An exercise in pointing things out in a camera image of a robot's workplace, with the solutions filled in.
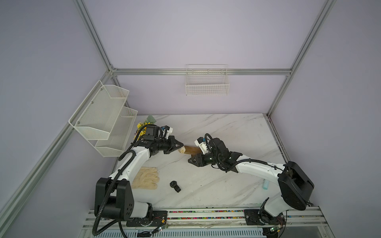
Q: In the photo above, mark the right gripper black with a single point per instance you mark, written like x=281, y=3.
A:
x=201, y=161

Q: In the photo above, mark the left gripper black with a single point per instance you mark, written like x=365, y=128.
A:
x=172, y=142

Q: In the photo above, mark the wooden watch stand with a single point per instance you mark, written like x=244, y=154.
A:
x=190, y=150

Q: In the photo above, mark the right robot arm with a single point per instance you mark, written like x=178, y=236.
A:
x=295, y=187

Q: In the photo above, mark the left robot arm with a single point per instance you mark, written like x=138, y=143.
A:
x=114, y=200

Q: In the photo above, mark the black wrist watch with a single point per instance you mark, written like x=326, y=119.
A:
x=174, y=185

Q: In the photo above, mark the yellow sunflower bouquet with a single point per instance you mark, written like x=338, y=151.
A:
x=141, y=125

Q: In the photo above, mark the lower white mesh shelf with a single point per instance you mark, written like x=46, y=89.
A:
x=116, y=144

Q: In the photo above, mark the white mesh shelf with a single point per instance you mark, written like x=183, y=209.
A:
x=95, y=118
x=116, y=144

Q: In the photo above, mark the upper white mesh shelf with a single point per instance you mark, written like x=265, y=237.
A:
x=95, y=118

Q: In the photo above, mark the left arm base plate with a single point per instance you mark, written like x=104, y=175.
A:
x=157, y=218

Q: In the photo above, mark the white wire wall basket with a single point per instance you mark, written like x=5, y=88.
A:
x=207, y=80

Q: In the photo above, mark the white perforated cable tray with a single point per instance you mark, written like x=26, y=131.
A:
x=189, y=233

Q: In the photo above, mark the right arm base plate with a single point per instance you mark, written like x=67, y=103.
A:
x=261, y=217

